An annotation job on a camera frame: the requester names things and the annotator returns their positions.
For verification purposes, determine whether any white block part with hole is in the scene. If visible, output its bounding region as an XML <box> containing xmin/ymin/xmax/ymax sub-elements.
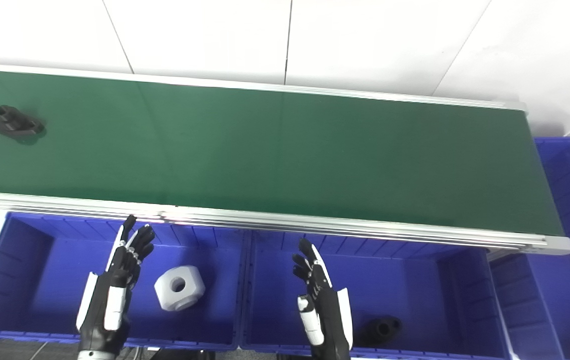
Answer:
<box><xmin>154</xmin><ymin>265</ymin><xmax>206</xmax><ymax>312</ymax></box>

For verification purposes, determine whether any blue plastic bin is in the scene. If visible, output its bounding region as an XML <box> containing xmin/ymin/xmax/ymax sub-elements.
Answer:
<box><xmin>239</xmin><ymin>230</ymin><xmax>513</xmax><ymax>360</ymax></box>
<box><xmin>0</xmin><ymin>212</ymin><xmax>252</xmax><ymax>351</ymax></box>
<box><xmin>489</xmin><ymin>137</ymin><xmax>570</xmax><ymax>360</ymax></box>

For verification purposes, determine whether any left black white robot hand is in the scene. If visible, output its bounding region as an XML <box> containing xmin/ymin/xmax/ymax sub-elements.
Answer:
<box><xmin>76</xmin><ymin>215</ymin><xmax>156</xmax><ymax>358</ymax></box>

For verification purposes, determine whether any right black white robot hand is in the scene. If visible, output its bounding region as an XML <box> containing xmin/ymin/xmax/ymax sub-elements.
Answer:
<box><xmin>292</xmin><ymin>238</ymin><xmax>354</xmax><ymax>360</ymax></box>

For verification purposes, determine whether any black flange part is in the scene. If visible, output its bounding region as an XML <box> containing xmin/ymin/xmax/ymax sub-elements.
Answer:
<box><xmin>362</xmin><ymin>316</ymin><xmax>403</xmax><ymax>347</ymax></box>
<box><xmin>0</xmin><ymin>105</ymin><xmax>46</xmax><ymax>140</ymax></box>

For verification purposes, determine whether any green conveyor belt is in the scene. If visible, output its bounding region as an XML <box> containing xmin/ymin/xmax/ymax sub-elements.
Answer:
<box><xmin>0</xmin><ymin>62</ymin><xmax>570</xmax><ymax>256</ymax></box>
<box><xmin>0</xmin><ymin>69</ymin><xmax>566</xmax><ymax>237</ymax></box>

